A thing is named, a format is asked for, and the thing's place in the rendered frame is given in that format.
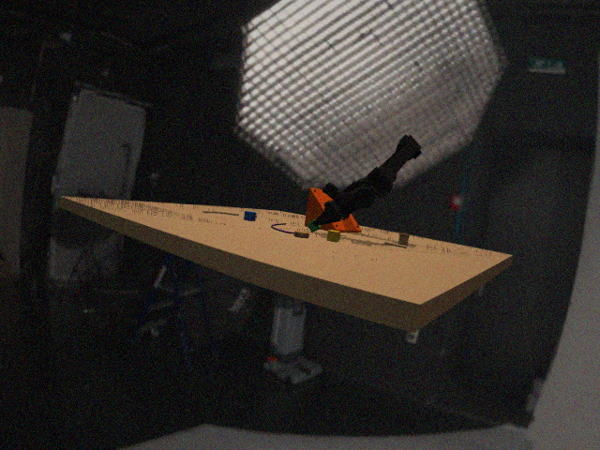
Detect small yellow block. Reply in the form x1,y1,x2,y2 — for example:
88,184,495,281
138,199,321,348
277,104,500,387
327,230,341,242

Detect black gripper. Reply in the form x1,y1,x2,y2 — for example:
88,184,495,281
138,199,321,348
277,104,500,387
312,191,360,226

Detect green block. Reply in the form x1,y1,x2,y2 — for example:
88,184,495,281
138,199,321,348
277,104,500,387
307,219,322,233

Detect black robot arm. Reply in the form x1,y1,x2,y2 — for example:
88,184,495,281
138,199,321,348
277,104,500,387
322,135,422,208

